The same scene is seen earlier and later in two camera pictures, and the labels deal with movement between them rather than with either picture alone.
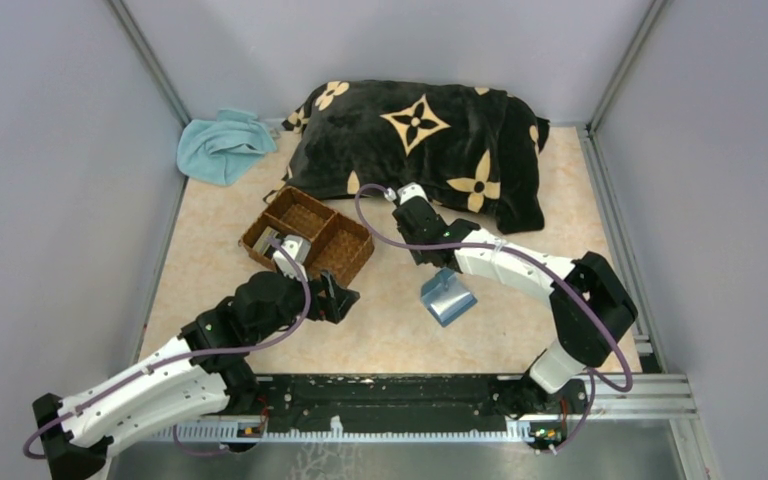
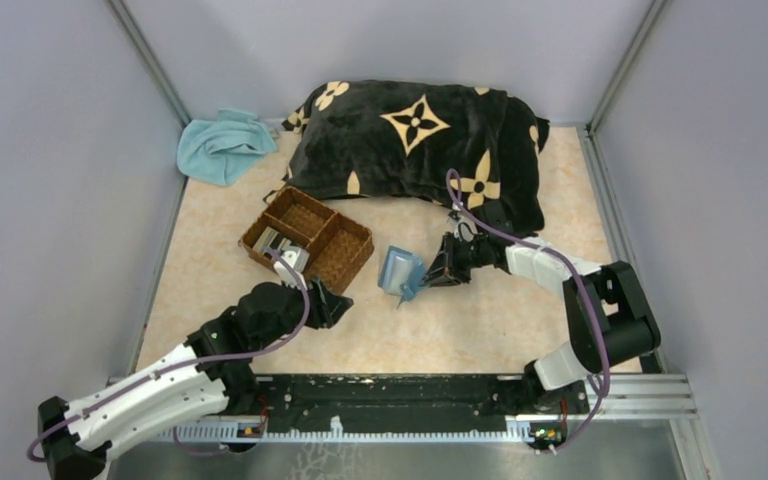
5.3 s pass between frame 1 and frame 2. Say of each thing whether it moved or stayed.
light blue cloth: stayed
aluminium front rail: stayed
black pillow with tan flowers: stayed
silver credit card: moved
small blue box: moved
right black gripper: moved
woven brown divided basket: stayed
